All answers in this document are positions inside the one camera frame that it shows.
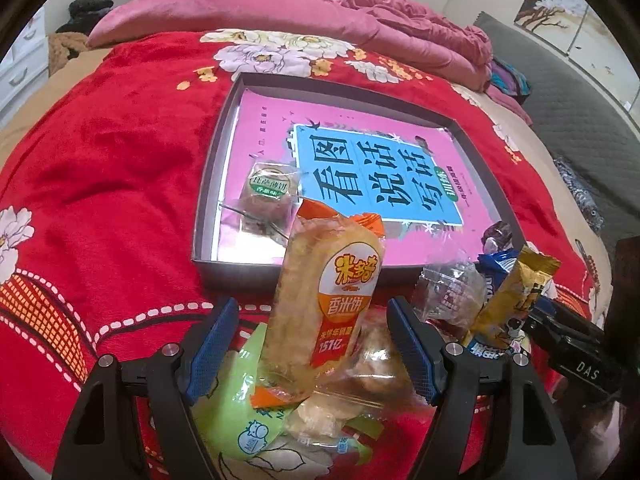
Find red floral blanket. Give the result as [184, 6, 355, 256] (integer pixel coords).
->
[0, 30, 608, 480]

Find floral wall painting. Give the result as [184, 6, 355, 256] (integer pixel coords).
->
[512, 0, 640, 126]

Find white drawer cabinet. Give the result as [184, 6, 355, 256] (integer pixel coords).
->
[0, 7, 51, 126]

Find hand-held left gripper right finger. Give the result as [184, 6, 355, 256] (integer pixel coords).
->
[387, 296, 578, 480]

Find grey quilted headboard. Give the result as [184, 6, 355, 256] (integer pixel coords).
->
[472, 12, 640, 261]

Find brown fuzzy cloth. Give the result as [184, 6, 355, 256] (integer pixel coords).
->
[47, 32, 108, 73]

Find pink picture book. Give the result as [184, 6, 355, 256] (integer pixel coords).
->
[212, 87, 503, 266]

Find pink folded quilt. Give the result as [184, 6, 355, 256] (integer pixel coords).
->
[335, 0, 533, 126]

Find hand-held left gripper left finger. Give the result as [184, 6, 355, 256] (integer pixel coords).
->
[52, 297, 241, 480]

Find shallow grey cardboard box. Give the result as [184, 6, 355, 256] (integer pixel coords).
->
[191, 72, 528, 291]

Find brown chocolate bar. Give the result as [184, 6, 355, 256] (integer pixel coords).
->
[481, 221, 516, 256]

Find dark wooden furniture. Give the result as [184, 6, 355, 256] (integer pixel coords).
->
[614, 234, 640, 341]

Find blue biscuit packet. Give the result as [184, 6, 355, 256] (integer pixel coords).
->
[462, 249, 533, 361]

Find green milk cake packet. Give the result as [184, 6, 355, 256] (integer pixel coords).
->
[192, 322, 386, 466]

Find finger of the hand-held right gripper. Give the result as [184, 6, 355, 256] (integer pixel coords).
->
[522, 312, 571, 361]
[537, 297, 608, 336]

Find colourful striped cloth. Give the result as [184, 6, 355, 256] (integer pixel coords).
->
[490, 57, 531, 106]

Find clear meat floss cake packet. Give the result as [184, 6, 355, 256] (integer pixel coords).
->
[345, 322, 426, 406]

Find orange rice cracker packet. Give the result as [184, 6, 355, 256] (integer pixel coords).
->
[260, 199, 388, 401]

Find clear round cracker packet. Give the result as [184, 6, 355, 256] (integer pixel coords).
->
[235, 160, 303, 233]

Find gold snack packet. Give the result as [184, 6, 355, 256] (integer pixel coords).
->
[467, 245, 563, 348]

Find pink pillow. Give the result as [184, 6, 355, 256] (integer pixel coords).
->
[87, 0, 351, 48]

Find dark plush cloth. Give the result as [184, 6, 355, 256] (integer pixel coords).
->
[55, 0, 116, 36]

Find grey patterned cloth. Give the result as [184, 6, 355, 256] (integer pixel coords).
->
[552, 157, 606, 233]

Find clear crinkled snack packet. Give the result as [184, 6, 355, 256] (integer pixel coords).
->
[412, 255, 488, 326]

